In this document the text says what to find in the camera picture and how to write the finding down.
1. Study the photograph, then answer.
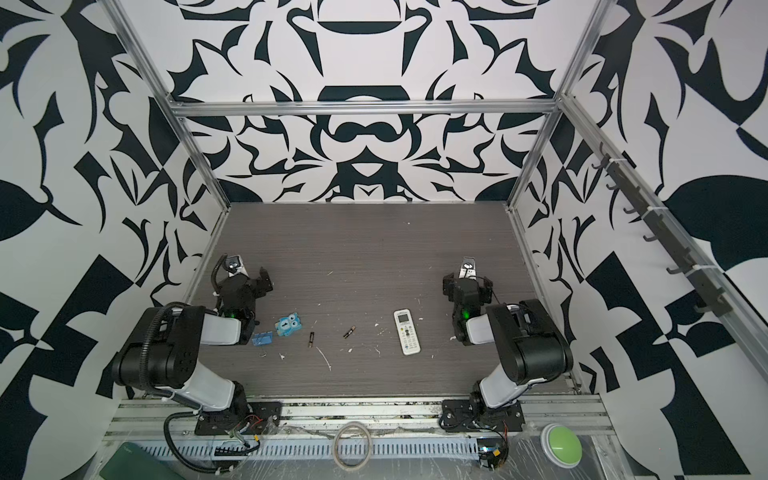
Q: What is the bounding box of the white remote control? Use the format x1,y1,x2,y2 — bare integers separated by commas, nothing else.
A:
394,309,421,356

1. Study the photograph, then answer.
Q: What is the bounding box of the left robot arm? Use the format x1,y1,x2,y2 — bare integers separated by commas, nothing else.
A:
111,268,273,417

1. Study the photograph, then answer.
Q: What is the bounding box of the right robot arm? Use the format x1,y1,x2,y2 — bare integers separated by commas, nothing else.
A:
442,273,573,414

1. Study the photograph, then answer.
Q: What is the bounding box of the blue toy block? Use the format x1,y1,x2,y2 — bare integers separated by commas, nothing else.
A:
275,312,303,337

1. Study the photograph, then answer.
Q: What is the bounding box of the small electronics board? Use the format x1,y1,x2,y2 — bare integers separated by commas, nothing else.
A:
477,437,509,471

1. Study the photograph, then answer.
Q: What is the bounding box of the green push button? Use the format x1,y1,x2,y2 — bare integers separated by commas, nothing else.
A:
540,423,583,469

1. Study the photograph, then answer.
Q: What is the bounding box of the dark green pad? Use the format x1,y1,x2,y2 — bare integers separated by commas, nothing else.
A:
99,442,181,480

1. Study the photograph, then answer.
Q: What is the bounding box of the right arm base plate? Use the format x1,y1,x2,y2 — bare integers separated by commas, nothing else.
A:
438,399,525,433

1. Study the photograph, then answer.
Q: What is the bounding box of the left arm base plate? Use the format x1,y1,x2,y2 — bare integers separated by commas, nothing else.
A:
194,401,283,436

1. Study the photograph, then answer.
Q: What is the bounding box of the slotted cable duct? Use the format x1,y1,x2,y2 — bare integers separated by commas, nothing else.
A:
177,437,478,461

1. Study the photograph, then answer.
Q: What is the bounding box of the coiled beige cable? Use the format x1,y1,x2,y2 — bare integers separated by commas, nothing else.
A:
332,421,374,470

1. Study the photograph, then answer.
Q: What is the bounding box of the black wall hook rail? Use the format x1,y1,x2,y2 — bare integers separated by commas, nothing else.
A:
593,142,733,317

